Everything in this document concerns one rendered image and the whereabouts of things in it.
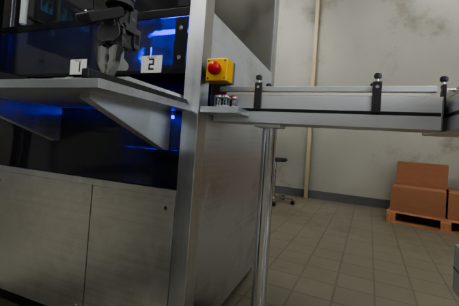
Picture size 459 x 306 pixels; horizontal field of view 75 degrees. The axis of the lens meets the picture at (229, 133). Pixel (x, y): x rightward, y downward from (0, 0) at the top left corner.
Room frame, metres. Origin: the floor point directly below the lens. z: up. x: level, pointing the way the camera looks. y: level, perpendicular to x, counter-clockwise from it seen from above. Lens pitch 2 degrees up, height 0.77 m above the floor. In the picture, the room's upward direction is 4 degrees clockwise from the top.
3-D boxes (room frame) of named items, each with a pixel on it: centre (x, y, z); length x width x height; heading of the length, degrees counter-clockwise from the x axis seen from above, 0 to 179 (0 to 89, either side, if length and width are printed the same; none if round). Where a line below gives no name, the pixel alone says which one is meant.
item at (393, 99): (0.98, -0.28, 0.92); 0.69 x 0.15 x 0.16; 69
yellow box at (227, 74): (0.95, 0.04, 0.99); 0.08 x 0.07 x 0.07; 159
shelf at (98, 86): (0.93, 0.50, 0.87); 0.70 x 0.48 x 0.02; 69
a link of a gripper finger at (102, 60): (0.77, 0.32, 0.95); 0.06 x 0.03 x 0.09; 158
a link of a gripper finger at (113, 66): (0.76, 0.29, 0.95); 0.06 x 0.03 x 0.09; 158
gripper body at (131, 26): (0.77, 0.31, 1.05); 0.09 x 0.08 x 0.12; 158
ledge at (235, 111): (0.99, 0.01, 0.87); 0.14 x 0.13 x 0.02; 159
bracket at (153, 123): (0.83, 0.27, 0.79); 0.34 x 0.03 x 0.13; 159
